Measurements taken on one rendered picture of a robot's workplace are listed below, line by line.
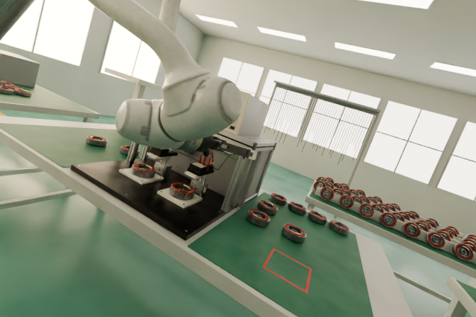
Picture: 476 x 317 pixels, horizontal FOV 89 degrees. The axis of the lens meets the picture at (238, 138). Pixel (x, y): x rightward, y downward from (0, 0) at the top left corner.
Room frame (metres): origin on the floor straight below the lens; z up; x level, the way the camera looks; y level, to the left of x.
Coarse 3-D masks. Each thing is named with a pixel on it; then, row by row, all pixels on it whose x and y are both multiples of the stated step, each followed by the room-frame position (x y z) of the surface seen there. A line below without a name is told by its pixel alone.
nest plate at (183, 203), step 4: (168, 188) 1.07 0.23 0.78; (160, 192) 1.00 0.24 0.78; (164, 192) 1.02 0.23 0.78; (168, 192) 1.03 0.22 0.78; (164, 196) 1.00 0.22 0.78; (168, 196) 0.99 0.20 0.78; (172, 196) 1.01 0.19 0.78; (196, 196) 1.09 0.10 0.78; (172, 200) 0.98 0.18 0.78; (176, 200) 0.98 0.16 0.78; (180, 200) 0.99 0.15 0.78; (184, 200) 1.01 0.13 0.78; (188, 200) 1.02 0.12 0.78; (192, 200) 1.03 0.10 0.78; (196, 200) 1.05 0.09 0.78; (200, 200) 1.09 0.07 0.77; (180, 204) 0.96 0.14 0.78; (184, 204) 0.97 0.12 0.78; (188, 204) 0.99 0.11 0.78
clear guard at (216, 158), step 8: (184, 152) 0.90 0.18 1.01; (192, 152) 0.90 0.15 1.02; (200, 152) 0.90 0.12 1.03; (216, 152) 0.90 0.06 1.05; (224, 152) 0.90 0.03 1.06; (200, 160) 0.87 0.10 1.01; (208, 160) 0.87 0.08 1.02; (216, 160) 0.87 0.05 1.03; (224, 160) 0.87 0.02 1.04; (216, 168) 0.84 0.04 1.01
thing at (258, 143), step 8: (216, 136) 1.14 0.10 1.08; (224, 136) 1.13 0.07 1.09; (232, 136) 1.11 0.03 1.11; (240, 136) 1.15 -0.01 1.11; (248, 136) 1.28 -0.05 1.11; (256, 136) 1.46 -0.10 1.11; (240, 144) 1.09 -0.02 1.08; (248, 144) 1.08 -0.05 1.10; (256, 144) 1.10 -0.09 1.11; (264, 144) 1.23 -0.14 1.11; (272, 144) 1.39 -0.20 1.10
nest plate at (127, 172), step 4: (128, 168) 1.14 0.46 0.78; (120, 172) 1.09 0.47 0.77; (124, 172) 1.09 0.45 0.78; (128, 172) 1.10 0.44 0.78; (128, 176) 1.07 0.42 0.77; (132, 176) 1.07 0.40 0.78; (136, 176) 1.08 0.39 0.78; (156, 176) 1.17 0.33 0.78; (160, 176) 1.18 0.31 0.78; (136, 180) 1.06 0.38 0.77; (140, 180) 1.05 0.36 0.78; (144, 180) 1.07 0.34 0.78; (148, 180) 1.08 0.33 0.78; (152, 180) 1.11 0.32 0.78; (156, 180) 1.13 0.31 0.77
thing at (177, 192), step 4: (172, 184) 1.06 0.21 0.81; (176, 184) 1.07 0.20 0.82; (180, 184) 1.08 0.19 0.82; (184, 184) 1.09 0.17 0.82; (172, 188) 1.01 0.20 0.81; (176, 188) 1.02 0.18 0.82; (180, 188) 1.05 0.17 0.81; (184, 188) 1.08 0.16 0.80; (188, 188) 1.08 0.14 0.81; (192, 188) 1.07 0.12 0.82; (172, 192) 1.01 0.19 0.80; (176, 192) 1.00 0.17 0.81; (180, 192) 1.01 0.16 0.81; (184, 192) 1.01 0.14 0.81; (188, 192) 1.02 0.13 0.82; (192, 192) 1.04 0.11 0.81; (176, 196) 1.00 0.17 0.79; (180, 196) 1.00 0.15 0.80; (184, 196) 1.00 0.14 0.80; (188, 196) 1.02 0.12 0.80; (192, 196) 1.04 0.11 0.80
